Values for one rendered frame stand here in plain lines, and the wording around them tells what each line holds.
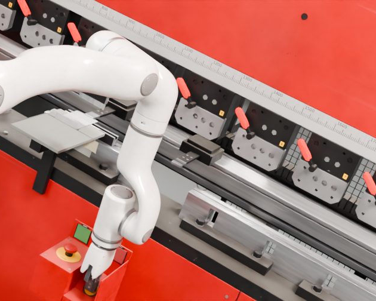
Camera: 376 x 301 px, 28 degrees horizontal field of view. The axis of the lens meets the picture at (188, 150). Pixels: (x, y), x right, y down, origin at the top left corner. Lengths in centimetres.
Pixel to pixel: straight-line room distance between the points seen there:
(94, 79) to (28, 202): 92
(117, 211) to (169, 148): 70
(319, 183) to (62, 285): 77
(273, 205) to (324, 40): 67
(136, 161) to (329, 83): 58
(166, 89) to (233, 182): 79
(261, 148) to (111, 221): 51
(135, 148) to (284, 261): 64
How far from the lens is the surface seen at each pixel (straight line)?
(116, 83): 165
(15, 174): 249
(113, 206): 195
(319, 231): 249
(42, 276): 215
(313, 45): 208
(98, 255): 203
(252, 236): 227
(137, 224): 193
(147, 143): 187
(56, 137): 228
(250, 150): 218
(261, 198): 251
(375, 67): 205
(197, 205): 231
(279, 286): 222
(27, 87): 155
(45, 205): 245
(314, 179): 215
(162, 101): 182
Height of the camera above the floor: 193
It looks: 22 degrees down
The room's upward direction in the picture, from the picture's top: 21 degrees clockwise
